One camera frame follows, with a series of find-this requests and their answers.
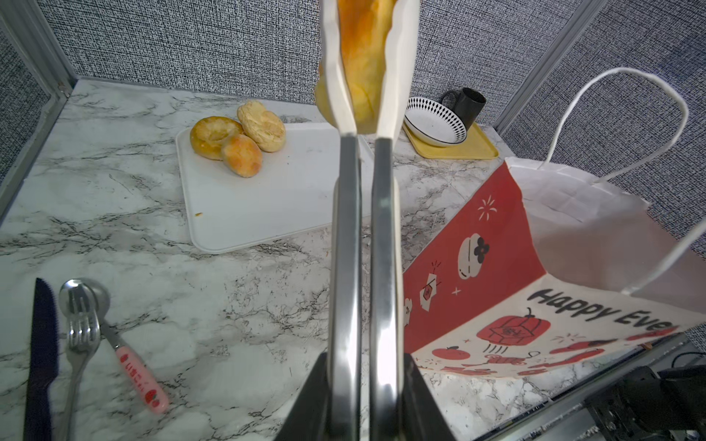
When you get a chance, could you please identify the white rectangular tray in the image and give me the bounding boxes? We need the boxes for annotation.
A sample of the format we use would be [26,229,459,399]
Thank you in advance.
[175,122,339,255]

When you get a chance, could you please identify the white and red paper bag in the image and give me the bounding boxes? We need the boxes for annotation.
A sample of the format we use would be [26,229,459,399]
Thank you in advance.
[402,67,706,380]

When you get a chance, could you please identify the ridged yellow pastry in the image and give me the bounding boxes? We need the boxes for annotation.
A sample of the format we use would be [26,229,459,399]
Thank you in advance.
[314,1,396,136]

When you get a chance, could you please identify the yellow cutting board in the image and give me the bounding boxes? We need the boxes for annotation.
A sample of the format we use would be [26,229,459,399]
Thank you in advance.
[403,123,499,160]

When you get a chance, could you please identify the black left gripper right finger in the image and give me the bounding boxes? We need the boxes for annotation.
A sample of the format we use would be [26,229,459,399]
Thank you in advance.
[401,354,455,441]

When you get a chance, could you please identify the small orange round bun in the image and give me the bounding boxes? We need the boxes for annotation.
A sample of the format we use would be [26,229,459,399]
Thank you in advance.
[222,134,263,178]

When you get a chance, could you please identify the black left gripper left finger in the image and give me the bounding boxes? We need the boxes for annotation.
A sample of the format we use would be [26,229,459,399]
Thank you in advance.
[274,352,330,441]

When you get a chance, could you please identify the black rimmed white bowl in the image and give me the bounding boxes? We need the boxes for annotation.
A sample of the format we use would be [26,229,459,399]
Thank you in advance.
[404,97,468,148]

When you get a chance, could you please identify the pink handled spoon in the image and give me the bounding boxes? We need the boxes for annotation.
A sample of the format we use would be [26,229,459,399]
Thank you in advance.
[60,277,170,415]

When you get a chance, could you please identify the aluminium front rail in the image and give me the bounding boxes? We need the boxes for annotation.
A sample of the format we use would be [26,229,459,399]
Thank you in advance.
[479,334,703,440]

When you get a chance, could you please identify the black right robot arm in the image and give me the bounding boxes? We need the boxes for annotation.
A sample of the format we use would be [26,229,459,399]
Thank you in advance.
[585,365,705,440]

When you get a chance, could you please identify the pale knotted bun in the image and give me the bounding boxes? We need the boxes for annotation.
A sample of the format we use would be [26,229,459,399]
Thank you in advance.
[237,100,286,153]

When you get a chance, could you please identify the dark blue handled knife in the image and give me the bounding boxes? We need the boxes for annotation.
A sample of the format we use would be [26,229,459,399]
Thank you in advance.
[23,279,59,441]

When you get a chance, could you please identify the metal tongs with white tips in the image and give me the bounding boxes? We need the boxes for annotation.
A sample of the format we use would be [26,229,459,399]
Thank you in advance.
[321,1,420,440]

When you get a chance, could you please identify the black mug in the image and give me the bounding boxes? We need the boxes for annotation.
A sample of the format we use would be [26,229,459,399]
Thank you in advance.
[439,87,486,130]

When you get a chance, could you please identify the silver fork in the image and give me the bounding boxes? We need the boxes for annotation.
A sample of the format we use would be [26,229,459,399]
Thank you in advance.
[58,279,101,440]

